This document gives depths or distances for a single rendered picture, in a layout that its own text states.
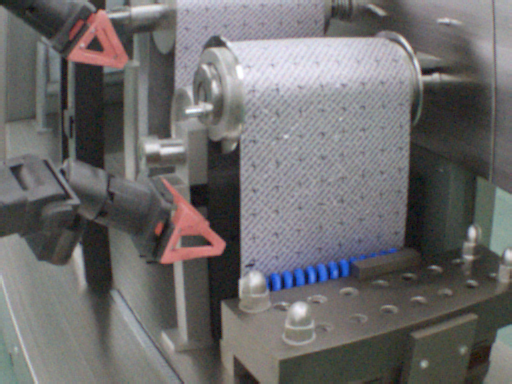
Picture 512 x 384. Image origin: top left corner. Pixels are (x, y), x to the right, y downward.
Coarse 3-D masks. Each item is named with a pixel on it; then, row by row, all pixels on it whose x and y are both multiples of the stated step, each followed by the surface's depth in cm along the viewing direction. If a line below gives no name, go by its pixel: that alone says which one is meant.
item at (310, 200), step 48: (240, 144) 99; (288, 144) 101; (336, 144) 104; (384, 144) 107; (288, 192) 103; (336, 192) 106; (384, 192) 109; (288, 240) 105; (336, 240) 108; (384, 240) 111
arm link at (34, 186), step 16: (16, 160) 83; (32, 160) 85; (0, 176) 80; (16, 176) 83; (32, 176) 83; (48, 176) 84; (0, 192) 79; (16, 192) 80; (32, 192) 81; (48, 192) 82; (0, 208) 78; (16, 208) 79; (32, 208) 81; (0, 224) 79; (16, 224) 81; (32, 224) 83
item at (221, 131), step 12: (216, 48) 100; (204, 60) 103; (216, 60) 99; (228, 72) 97; (408, 72) 106; (228, 84) 97; (228, 96) 97; (228, 108) 97; (228, 120) 98; (216, 132) 102; (228, 132) 100
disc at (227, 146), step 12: (216, 36) 100; (204, 48) 105; (228, 48) 97; (228, 60) 98; (240, 72) 96; (240, 84) 96; (240, 96) 96; (240, 108) 96; (240, 120) 97; (240, 132) 98; (216, 144) 105; (228, 144) 101
